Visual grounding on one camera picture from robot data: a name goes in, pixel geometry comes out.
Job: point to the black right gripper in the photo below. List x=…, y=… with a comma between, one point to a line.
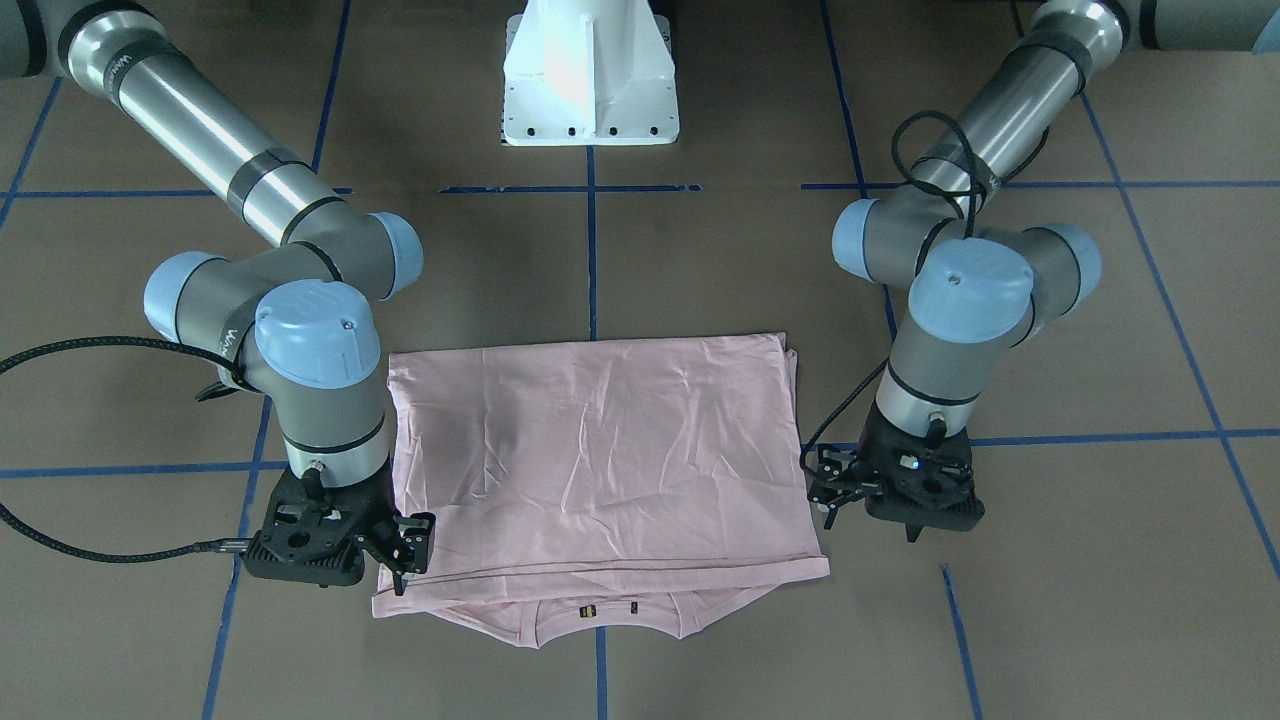
x=383, y=533

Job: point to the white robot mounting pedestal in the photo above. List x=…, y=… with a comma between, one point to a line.
x=590, y=73

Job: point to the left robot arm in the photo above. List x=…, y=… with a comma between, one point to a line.
x=975, y=291

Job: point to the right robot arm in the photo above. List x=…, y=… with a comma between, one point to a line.
x=293, y=323

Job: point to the pink Snoopy t-shirt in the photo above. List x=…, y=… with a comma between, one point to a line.
x=649, y=483

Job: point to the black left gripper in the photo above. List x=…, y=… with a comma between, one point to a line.
x=843, y=482

